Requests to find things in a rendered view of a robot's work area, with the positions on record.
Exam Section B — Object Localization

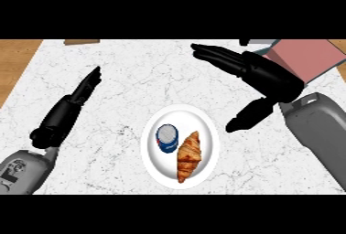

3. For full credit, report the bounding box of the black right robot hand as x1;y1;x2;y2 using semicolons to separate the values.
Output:
189;43;306;133

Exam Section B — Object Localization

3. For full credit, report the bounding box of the white oval plate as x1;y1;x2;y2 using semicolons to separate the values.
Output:
139;103;222;190

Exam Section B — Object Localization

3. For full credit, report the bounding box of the pink cardboard box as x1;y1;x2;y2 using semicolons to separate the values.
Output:
245;39;346;85

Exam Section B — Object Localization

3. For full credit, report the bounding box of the golden brown croissant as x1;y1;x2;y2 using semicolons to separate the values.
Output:
174;130;202;185

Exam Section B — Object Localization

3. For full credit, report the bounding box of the blue can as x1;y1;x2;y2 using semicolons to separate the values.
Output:
154;123;180;154

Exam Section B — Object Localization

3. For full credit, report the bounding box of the brown flat block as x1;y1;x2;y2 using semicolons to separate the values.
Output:
63;39;102;47

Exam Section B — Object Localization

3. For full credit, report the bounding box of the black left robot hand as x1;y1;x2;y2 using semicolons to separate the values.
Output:
28;65;102;150

